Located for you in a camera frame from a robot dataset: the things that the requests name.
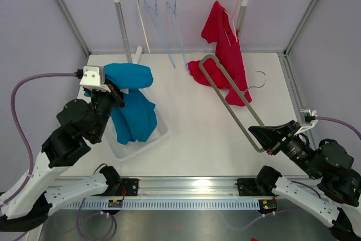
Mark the white t-shirt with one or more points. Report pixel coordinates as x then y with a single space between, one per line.
156 134

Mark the blue t-shirt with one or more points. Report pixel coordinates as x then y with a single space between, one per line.
137 120

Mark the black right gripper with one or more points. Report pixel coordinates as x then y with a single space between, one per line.
271 135

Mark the aluminium frame post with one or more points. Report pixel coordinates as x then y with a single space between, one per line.
300 26
73 26

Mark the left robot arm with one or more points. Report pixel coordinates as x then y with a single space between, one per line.
81 123

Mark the aluminium frame post left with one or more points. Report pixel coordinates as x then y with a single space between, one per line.
73 26

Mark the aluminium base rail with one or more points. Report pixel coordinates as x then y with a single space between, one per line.
187 187

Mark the aluminium frame post right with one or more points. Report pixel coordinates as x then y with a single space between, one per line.
300 26

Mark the red t-shirt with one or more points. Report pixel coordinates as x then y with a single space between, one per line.
217 30

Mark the light blue wire hanger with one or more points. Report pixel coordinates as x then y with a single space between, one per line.
154 15
172 9

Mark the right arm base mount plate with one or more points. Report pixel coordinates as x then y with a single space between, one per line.
248 187

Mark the pink wire hanger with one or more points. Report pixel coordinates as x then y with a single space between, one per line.
232 18

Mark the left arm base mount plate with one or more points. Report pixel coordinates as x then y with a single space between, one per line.
129 186

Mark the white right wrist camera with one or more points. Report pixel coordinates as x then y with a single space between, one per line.
308 119

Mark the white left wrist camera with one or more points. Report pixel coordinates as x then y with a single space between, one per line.
94 79

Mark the cream plastic hanger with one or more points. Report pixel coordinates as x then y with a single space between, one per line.
143 27

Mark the white slotted cable duct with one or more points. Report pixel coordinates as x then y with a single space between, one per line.
166 204

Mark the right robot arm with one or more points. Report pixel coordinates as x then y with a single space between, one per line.
330 164

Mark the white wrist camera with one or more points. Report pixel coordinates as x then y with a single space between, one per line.
308 119
94 79

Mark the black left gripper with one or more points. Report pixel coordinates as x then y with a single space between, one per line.
116 94

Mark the white plastic laundry basket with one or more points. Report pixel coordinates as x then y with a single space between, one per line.
124 152

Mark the grey plastic hanger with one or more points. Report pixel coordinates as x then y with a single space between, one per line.
233 92

